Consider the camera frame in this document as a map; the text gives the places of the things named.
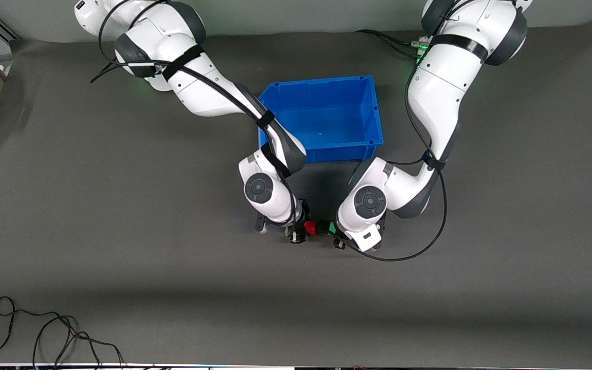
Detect blue plastic storage bin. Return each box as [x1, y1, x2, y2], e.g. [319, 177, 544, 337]
[257, 75, 384, 170]

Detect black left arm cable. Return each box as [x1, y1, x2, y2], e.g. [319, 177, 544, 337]
[342, 0, 487, 263]

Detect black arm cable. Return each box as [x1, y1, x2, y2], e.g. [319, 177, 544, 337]
[342, 0, 487, 263]
[89, 0, 299, 229]

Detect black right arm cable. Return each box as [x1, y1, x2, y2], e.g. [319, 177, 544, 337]
[89, 0, 299, 229]

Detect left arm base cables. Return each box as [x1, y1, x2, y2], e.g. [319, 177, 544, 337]
[355, 28, 430, 60]

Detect loose thin black cable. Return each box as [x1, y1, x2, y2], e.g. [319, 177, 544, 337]
[0, 296, 127, 369]

